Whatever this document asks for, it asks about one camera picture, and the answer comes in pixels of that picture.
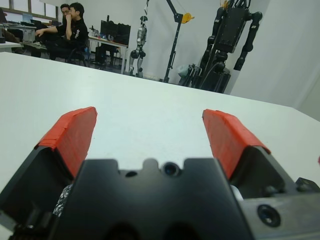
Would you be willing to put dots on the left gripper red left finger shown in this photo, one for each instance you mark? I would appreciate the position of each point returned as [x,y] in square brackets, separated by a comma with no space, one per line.
[67,135]

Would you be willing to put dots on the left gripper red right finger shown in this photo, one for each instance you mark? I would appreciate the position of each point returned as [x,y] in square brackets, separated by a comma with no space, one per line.
[230,140]

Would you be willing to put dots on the folded black cart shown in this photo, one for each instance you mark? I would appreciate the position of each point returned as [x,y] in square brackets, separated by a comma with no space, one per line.
[193,75]

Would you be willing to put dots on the black office chair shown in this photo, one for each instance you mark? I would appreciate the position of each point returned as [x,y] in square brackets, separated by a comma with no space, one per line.
[83,53]

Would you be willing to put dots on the pale green plastic bag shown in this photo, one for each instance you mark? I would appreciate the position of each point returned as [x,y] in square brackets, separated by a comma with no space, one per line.
[182,70]

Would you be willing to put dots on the black computer tower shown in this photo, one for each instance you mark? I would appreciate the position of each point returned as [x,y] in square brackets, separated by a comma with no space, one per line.
[102,55]

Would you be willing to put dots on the white desk with monitors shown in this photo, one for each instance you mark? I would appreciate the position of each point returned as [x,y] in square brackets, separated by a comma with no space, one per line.
[120,44]

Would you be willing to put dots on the person in black shirt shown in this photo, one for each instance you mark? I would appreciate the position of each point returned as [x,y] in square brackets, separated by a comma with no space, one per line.
[77,30]

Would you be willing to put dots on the low white desk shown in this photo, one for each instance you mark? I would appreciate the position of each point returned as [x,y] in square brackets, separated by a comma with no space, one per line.
[7,47]

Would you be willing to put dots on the large black humanoid robot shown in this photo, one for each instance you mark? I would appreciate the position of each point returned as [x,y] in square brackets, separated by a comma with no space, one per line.
[232,27]

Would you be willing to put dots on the black computer monitors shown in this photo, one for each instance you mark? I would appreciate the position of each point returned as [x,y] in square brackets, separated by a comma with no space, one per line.
[115,31]

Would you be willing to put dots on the flat black device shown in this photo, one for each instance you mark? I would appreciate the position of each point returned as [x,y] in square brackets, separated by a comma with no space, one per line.
[2,40]

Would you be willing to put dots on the black gantry stand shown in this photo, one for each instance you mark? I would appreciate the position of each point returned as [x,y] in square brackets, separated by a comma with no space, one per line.
[178,27]

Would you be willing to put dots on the silver humanoid robot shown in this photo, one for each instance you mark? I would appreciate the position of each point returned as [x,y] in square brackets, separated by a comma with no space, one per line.
[141,35]

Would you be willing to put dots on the person with glasses behind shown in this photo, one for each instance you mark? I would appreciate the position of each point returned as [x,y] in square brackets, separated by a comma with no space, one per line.
[65,10]

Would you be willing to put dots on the yellow hoist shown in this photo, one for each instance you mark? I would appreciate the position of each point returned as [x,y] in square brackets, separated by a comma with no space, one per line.
[187,18]

